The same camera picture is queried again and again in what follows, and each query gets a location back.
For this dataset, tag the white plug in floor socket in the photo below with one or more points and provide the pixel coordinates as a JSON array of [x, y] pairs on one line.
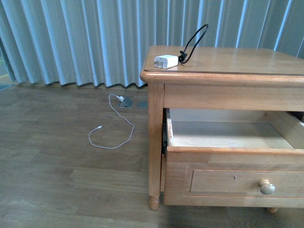
[[120, 97]]

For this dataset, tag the pale green pleated curtain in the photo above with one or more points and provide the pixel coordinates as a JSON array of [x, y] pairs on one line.
[[106, 41]]

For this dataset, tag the wooden drawer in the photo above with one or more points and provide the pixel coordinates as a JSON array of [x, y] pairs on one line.
[[217, 158]]

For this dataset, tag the wooden nightstand cabinet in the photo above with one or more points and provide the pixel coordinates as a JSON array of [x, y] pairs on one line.
[[220, 79]]

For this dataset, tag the open grey floor socket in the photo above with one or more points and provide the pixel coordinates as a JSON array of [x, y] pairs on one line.
[[126, 102]]

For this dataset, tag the closed grey floor socket cover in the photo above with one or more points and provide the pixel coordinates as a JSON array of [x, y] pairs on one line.
[[142, 105]]

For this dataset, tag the round wooden upper drawer knob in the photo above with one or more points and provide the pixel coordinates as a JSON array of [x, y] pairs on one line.
[[266, 188]]

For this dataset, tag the white charger plug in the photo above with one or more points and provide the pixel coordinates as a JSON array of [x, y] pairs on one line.
[[166, 61]]

